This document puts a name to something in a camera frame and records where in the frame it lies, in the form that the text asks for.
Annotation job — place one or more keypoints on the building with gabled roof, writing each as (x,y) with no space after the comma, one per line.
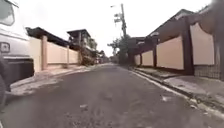
(173,20)

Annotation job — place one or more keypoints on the group of trees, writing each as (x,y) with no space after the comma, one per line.
(116,45)

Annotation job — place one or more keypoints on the multi-storey building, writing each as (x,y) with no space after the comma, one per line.
(81,40)

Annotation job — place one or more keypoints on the grey asphalt road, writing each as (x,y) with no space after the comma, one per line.
(110,100)

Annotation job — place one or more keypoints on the building with dark roof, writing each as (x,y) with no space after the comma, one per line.
(46,35)

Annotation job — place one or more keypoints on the white vehicle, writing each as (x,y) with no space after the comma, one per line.
(13,41)

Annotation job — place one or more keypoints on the utility pole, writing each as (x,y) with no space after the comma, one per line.
(123,23)

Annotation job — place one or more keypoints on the dark wall with peach panels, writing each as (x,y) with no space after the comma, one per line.
(170,53)

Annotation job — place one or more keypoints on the concrete pavement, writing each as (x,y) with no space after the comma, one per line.
(43,78)
(196,85)

